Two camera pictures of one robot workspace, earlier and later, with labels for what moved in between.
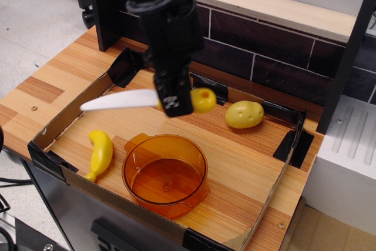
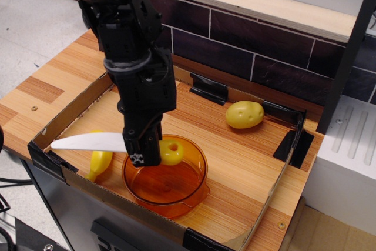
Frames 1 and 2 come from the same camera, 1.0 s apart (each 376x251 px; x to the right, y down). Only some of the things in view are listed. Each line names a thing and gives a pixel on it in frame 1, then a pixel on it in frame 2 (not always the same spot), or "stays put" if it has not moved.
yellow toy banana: [103, 154] stays put
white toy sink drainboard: [342, 183] stays put
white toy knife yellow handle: [204, 100] → [113, 141]
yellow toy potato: [243, 114] stays put
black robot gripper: [172, 26] → [145, 94]
